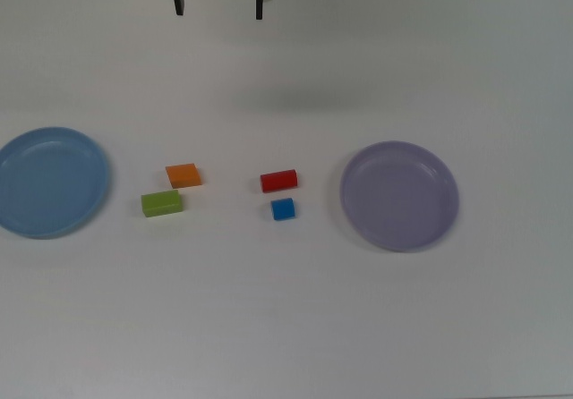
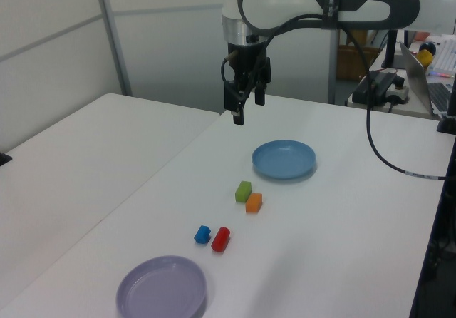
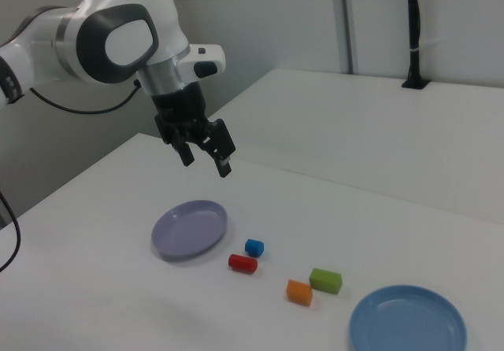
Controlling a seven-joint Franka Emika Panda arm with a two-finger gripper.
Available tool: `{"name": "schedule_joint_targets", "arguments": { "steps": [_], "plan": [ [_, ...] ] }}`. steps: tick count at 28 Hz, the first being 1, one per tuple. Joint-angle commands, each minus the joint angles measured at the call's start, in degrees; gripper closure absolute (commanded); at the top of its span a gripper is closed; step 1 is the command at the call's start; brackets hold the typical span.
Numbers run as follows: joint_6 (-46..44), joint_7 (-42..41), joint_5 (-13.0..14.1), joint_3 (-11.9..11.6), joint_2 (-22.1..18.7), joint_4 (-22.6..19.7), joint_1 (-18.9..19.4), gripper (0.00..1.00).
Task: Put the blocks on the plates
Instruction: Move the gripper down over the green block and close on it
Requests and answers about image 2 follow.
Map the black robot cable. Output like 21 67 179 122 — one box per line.
220 14 448 182

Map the silver laptop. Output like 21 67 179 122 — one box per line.
398 41 456 116

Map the black power box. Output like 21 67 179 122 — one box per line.
352 70 405 106

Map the blue block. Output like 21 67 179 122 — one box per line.
193 225 212 244

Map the black monitor stand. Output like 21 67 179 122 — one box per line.
380 29 408 69

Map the cardboard box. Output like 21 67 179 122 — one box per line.
336 45 379 81

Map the red block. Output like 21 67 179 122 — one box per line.
210 226 231 252

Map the orange block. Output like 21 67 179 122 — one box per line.
245 193 264 214

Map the grey partition post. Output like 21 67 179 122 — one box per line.
328 29 340 104

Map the yellow ball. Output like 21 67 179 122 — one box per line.
416 50 434 71

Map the black velcro strap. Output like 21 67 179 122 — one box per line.
322 0 343 31

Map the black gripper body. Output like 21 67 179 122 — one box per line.
227 41 268 87

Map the green block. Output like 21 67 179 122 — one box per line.
234 180 253 203

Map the blue plate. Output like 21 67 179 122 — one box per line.
251 139 318 180

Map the purple plate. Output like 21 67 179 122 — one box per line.
115 255 208 318

